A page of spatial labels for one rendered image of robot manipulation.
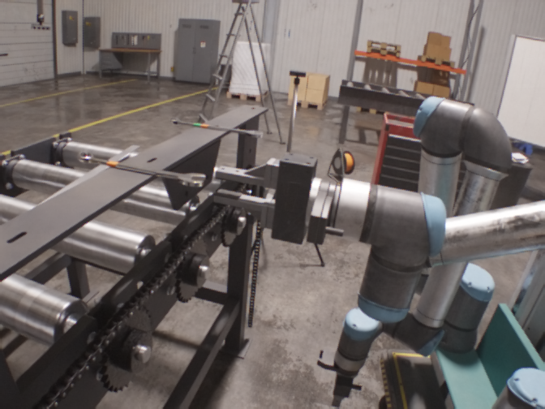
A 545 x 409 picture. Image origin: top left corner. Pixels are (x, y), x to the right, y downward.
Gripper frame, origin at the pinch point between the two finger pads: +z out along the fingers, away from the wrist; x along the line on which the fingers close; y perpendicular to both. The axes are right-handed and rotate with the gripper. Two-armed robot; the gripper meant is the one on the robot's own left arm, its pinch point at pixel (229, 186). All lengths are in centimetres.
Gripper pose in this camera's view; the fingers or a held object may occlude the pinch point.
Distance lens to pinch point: 61.2
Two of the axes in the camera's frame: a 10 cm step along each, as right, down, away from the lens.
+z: -9.6, -1.9, 1.9
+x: 1.0, -9.1, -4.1
